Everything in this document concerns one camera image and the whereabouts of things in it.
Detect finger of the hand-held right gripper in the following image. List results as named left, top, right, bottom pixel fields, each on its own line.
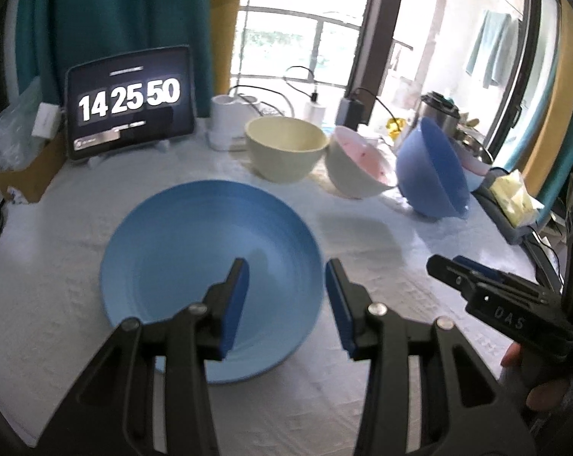
left=455, top=255, right=561, bottom=303
left=426, top=255, right=482, bottom=296

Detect white bowl with pink inside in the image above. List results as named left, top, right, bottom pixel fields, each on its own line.
left=324, top=126, right=398, bottom=200

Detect small white box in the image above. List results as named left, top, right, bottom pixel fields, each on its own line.
left=32, top=103, right=59, bottom=138

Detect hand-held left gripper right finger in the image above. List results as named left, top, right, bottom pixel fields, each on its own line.
left=325, top=258, right=539, bottom=456

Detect dark sliding door frame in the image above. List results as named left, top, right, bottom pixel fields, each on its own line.
left=346, top=0, right=558, bottom=153

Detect stainless steel bowl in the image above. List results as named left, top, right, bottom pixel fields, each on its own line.
left=452, top=128, right=494, bottom=163

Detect clear plastic bag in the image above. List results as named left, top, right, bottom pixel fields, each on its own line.
left=0, top=76, right=46, bottom=172

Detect white power adapter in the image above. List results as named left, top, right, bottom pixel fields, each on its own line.
left=305, top=90, right=326, bottom=127

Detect hanging light blue shirt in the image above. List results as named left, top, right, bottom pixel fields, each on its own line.
left=466, top=9, right=525, bottom=89

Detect cardboard box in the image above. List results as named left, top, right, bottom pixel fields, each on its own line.
left=0, top=128, right=68, bottom=205

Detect pale yellow bowl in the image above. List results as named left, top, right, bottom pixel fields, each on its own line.
left=245, top=116, right=329, bottom=184

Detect tablet with clock display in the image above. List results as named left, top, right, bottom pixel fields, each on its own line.
left=65, top=45, right=197, bottom=161

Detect yellow curtain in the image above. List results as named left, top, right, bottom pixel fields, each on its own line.
left=209, top=0, right=245, bottom=101
left=524, top=0, right=573, bottom=196

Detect person's right hand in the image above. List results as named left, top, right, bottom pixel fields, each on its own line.
left=500, top=343, right=573, bottom=410

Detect white charging dock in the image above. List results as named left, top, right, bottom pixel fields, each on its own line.
left=208, top=94, right=263, bottom=151

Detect blue plate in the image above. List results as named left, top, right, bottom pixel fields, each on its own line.
left=100, top=179, right=324, bottom=385

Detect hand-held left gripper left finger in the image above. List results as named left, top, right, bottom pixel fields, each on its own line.
left=34, top=257, right=251, bottom=456

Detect black cable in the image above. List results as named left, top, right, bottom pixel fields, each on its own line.
left=285, top=66, right=318, bottom=103
left=229, top=85, right=269, bottom=117
left=350, top=87, right=402, bottom=135

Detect teal curtain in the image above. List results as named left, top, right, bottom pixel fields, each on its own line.
left=14, top=0, right=212, bottom=120
left=537, top=119, right=573, bottom=211

